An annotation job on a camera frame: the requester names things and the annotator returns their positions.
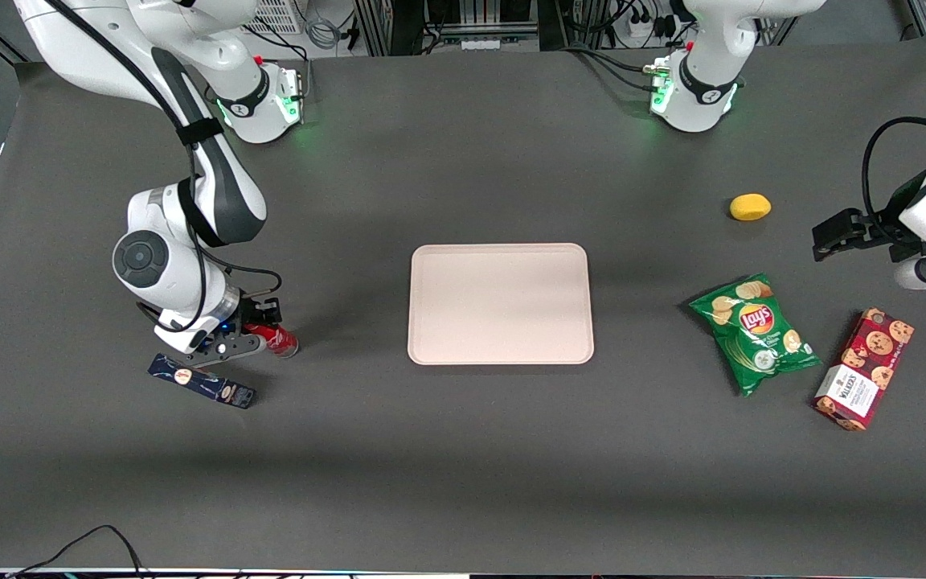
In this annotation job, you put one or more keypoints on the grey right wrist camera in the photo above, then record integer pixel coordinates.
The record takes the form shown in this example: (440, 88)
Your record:
(230, 350)

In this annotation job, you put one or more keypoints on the yellow lemon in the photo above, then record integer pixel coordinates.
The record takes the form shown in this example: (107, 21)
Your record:
(750, 207)

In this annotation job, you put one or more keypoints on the red coke bottle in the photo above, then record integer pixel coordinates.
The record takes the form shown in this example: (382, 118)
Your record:
(282, 342)

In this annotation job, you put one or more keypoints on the dark aluminium frame rack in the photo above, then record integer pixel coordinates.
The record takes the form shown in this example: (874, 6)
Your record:
(399, 24)

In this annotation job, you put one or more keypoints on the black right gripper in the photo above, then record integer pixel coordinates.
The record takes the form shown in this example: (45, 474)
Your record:
(255, 311)

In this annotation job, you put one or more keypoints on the white vented box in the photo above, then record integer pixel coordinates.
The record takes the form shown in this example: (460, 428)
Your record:
(278, 16)

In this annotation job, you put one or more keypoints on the white power strip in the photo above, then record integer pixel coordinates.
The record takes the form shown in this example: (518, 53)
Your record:
(648, 24)

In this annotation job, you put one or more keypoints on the dark blue narrow box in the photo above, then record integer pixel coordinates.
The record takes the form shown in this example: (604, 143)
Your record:
(202, 381)

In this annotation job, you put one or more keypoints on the green Lay's chips bag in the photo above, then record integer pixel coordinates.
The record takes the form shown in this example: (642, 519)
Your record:
(756, 334)

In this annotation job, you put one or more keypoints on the red Walkers cookie box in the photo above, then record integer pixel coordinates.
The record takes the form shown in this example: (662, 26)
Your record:
(865, 370)

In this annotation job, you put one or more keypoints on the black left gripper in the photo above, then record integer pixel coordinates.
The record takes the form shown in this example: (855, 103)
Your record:
(878, 227)

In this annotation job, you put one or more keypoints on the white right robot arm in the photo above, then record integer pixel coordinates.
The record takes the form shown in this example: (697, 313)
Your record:
(174, 281)

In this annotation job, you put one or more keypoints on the beige plastic tray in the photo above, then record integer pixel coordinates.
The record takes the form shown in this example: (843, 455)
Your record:
(500, 304)

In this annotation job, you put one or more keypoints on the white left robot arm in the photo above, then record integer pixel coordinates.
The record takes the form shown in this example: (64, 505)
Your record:
(696, 104)

